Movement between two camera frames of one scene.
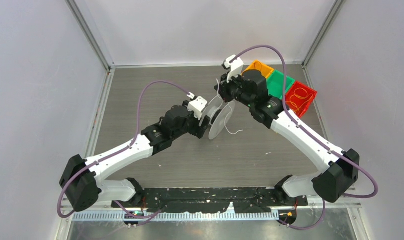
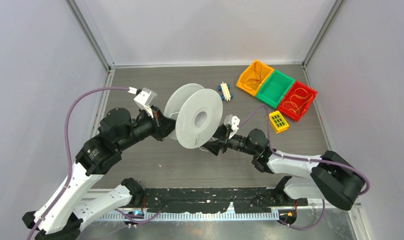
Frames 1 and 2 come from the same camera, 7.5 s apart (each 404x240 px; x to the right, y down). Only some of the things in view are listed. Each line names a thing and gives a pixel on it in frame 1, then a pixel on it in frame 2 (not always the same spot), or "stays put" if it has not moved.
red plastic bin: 299,98 stays put
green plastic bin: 275,84 stays put
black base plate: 245,200 stays put
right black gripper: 223,87 → 215,146
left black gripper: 197,131 → 162,125
